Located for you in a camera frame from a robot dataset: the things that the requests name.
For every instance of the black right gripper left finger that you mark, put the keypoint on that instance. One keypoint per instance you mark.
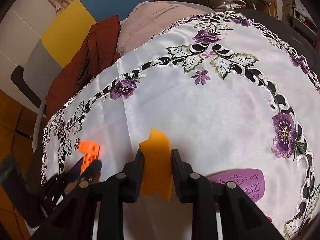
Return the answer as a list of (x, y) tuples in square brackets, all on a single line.
[(95, 210)]

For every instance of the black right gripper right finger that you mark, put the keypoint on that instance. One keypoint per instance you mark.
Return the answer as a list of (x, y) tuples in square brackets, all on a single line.
[(240, 217)]

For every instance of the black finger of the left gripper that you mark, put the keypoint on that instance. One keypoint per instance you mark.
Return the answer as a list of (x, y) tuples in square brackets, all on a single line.
[(72, 177)]

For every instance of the purple oval embossed toy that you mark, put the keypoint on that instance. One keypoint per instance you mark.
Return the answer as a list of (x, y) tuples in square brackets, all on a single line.
[(250, 180)]

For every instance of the orange holed toy block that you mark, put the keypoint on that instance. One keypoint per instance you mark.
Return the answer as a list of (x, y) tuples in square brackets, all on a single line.
[(90, 150)]

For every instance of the yellow-orange curved foam block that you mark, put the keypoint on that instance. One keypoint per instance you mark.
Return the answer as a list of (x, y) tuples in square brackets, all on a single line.
[(157, 175)]

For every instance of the wooden wardrobe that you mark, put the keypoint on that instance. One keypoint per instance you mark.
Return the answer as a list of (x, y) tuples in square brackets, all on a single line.
[(17, 127)]

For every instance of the black rolled mat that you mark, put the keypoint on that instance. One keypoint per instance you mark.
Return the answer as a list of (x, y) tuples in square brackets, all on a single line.
[(18, 80)]

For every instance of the white floral embroidered tablecloth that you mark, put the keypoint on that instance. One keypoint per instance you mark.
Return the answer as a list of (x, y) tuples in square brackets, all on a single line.
[(227, 89)]

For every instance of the rust red blanket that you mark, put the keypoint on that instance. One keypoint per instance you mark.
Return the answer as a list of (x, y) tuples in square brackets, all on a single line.
[(98, 52)]

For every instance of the grey yellow blue headboard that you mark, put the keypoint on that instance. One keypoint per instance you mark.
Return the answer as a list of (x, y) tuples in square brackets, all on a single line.
[(64, 37)]

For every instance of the pink quilted cushion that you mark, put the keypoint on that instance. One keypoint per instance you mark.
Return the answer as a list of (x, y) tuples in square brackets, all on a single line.
[(151, 18)]

